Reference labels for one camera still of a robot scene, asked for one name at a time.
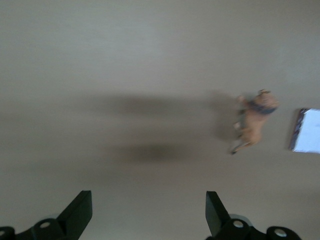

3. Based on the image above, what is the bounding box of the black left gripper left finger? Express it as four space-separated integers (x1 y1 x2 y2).
0 190 94 240

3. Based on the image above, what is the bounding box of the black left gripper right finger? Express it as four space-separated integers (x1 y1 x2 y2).
205 190 301 240

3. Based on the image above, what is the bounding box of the brown lion figurine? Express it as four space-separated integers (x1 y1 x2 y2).
227 88 281 156

